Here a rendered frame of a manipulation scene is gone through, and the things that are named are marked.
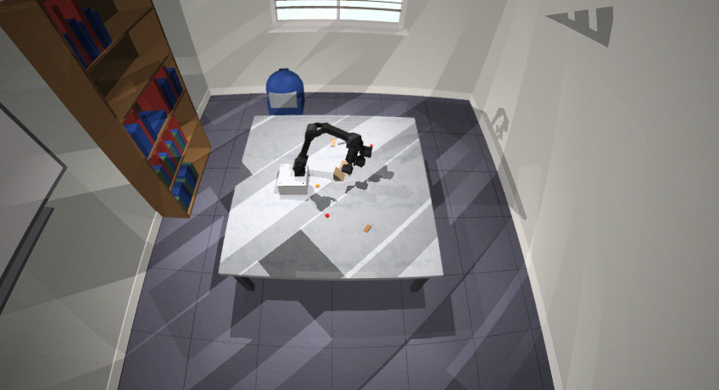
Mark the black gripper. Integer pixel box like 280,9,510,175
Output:
341,153,357,175

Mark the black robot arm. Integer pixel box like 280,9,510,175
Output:
293,122,372,176

